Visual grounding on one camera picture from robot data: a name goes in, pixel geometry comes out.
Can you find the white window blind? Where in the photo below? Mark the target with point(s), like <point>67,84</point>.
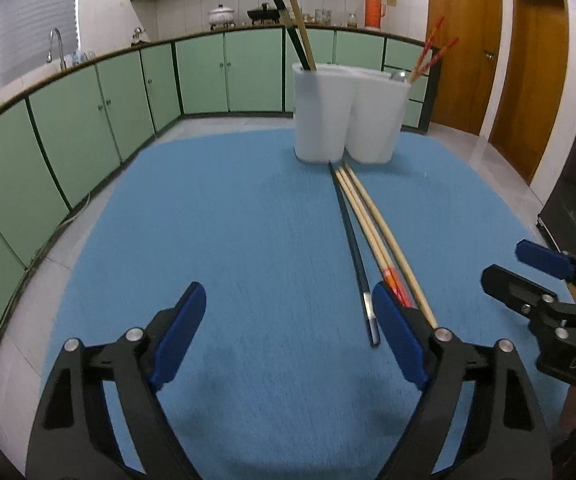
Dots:
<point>28,45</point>

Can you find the plain wooden chopstick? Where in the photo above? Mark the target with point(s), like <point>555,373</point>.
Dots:
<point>395,247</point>
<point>301,25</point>

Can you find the red-ended wooden chopstick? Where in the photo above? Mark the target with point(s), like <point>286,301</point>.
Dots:
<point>375,232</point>
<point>428,45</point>
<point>440,55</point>
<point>367,232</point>

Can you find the orange thermos flask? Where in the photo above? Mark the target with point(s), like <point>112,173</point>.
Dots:
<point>374,10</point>

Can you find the white two-compartment utensil holder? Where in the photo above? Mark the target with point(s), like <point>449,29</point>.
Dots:
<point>323,110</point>

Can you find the blue table mat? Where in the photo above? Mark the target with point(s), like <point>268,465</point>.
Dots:
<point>218,220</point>

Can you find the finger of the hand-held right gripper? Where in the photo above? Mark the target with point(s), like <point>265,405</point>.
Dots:
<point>542,257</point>
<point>512,285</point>

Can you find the plain wooden door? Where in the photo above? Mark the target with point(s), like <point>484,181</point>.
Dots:
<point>532,85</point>

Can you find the black chopstick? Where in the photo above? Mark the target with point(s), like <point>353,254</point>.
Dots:
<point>352,250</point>
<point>294,35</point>

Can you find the black wok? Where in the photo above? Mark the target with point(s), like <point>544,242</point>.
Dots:
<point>262,14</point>

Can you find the bottles by sink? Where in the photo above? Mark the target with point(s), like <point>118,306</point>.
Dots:
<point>83,57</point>

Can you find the metal spoon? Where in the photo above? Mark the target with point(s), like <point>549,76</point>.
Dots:
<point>398,76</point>

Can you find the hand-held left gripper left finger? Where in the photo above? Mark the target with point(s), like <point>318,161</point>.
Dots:
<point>180,335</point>

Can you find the metal kettle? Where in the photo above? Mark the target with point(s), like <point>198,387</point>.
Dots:
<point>139,35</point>

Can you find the glass jar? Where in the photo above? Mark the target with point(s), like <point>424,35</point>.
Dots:
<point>351,20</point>

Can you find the metal kitchen faucet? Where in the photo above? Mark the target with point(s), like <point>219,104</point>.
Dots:
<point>60,42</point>

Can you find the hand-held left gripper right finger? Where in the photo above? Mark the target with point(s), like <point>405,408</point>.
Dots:
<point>397,335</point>

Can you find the white lidded pot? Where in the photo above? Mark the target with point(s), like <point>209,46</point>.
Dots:
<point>221,16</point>

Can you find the green kitchen base cabinets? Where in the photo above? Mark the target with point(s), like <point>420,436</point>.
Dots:
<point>68,110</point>

